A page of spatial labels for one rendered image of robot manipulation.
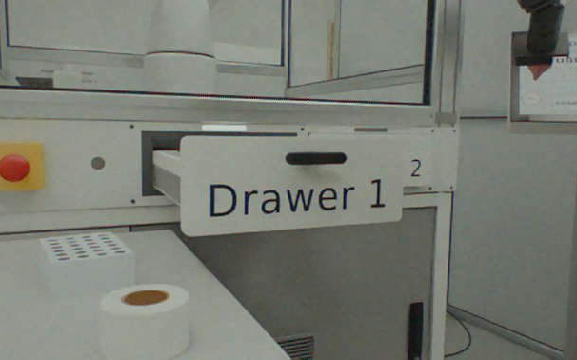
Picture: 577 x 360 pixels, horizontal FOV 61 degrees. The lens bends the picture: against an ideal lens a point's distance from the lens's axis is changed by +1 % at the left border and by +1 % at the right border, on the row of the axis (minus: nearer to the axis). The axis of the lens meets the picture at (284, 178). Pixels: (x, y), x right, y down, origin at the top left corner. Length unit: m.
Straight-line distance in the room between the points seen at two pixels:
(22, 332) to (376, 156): 0.43
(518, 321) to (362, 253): 1.51
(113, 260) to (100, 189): 0.31
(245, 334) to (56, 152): 0.52
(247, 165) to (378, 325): 0.68
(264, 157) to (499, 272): 2.03
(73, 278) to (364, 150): 0.36
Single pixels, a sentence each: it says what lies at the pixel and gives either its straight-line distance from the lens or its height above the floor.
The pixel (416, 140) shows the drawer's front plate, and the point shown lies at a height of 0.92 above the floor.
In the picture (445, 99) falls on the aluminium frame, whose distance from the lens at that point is 1.15.
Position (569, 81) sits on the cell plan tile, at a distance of 1.35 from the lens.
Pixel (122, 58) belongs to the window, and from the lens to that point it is 0.89.
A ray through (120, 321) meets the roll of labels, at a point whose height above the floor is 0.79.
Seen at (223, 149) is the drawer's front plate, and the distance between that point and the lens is 0.54.
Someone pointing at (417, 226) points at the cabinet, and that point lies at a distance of 1.15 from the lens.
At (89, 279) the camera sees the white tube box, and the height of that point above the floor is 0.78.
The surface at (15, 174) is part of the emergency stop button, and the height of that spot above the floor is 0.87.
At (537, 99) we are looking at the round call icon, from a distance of 1.30.
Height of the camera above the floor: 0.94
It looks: 6 degrees down
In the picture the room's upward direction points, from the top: 1 degrees clockwise
